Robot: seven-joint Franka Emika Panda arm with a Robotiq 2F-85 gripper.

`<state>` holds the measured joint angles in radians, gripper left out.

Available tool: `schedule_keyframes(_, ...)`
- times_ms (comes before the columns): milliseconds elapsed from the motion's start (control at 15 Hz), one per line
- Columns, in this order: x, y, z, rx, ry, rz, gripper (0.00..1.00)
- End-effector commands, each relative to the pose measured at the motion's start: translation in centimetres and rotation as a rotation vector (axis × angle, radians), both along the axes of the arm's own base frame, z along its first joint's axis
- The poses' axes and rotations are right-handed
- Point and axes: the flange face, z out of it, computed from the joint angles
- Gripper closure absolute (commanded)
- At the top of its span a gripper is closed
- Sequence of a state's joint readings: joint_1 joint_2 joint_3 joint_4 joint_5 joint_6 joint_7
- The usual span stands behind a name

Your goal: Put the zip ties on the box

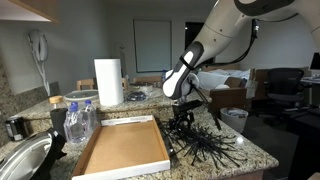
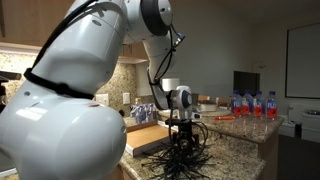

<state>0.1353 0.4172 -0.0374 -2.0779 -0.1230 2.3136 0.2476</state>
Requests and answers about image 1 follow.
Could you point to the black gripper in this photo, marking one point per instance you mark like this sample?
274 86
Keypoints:
184 118

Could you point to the black zip tie pile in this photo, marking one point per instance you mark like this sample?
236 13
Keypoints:
203 140

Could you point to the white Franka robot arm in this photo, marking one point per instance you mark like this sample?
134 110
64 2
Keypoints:
220 30

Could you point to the flat cardboard box white rim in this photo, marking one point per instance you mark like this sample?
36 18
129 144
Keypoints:
123 146

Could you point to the white trash bin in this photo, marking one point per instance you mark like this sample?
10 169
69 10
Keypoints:
233 121

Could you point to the dark round dish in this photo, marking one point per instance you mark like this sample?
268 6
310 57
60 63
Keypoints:
136 96

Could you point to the brown sofa white bedding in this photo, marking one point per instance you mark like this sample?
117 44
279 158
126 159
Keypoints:
230 96

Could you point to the white paper towel roll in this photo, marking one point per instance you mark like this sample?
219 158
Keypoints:
109 83

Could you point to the black office chair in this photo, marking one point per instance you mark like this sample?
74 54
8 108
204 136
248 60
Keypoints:
283 81

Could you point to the black desk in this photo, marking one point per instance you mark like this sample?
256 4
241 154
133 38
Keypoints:
306 143

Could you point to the glass jar wooden lid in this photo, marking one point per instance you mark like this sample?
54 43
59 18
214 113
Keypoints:
57 101

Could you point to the black computer monitor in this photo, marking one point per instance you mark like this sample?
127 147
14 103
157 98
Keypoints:
316 61

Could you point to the silver pan lid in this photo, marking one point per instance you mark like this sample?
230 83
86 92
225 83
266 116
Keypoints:
23 156

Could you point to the black metal canister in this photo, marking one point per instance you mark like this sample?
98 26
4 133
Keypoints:
14 129

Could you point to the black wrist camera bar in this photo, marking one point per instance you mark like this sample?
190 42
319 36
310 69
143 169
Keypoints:
186 106

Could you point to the wall whiteboard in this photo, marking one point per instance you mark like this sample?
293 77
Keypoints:
152 46

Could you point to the white wall phone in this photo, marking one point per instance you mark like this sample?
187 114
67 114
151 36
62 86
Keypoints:
39 46

